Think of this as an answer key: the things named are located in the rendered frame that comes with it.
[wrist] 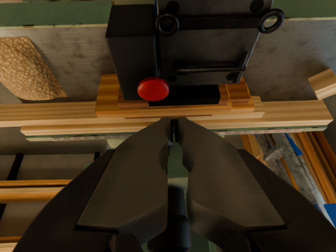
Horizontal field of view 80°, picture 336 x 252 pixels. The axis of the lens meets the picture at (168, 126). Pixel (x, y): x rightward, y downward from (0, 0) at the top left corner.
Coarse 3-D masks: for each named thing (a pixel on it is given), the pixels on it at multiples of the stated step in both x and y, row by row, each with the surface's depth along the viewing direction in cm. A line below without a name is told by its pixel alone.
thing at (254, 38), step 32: (160, 0) 14; (192, 0) 14; (224, 0) 15; (256, 0) 15; (128, 32) 16; (192, 32) 17; (224, 32) 17; (256, 32) 17; (128, 64) 18; (160, 64) 19; (192, 64) 19; (224, 64) 20; (128, 96) 22
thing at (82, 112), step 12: (252, 96) 39; (0, 108) 38; (12, 108) 38; (24, 108) 38; (36, 108) 38; (48, 108) 38; (60, 108) 38; (72, 108) 38; (84, 108) 38; (0, 120) 37; (12, 120) 37; (24, 120) 37; (36, 120) 37; (48, 120) 37; (60, 120) 37; (72, 120) 38; (84, 120) 38; (96, 120) 38; (108, 120) 38; (120, 120) 38; (132, 120) 38; (144, 120) 38; (156, 120) 39
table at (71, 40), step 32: (96, 0) 29; (288, 0) 29; (320, 0) 28; (0, 32) 27; (32, 32) 27; (64, 32) 27; (96, 32) 27; (288, 32) 28; (320, 32) 28; (64, 64) 31; (96, 64) 32; (256, 64) 33; (288, 64) 33; (320, 64) 33; (96, 96) 38; (288, 96) 40
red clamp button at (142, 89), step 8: (144, 80) 18; (152, 80) 18; (160, 80) 18; (144, 88) 19; (152, 88) 19; (160, 88) 19; (168, 88) 19; (144, 96) 20; (152, 96) 19; (160, 96) 20
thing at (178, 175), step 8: (176, 144) 30; (176, 152) 29; (168, 160) 28; (176, 160) 28; (168, 168) 28; (176, 168) 28; (184, 168) 28; (168, 176) 27; (176, 176) 27; (184, 176) 27; (168, 184) 30; (176, 184) 30; (184, 184) 30; (184, 192) 34
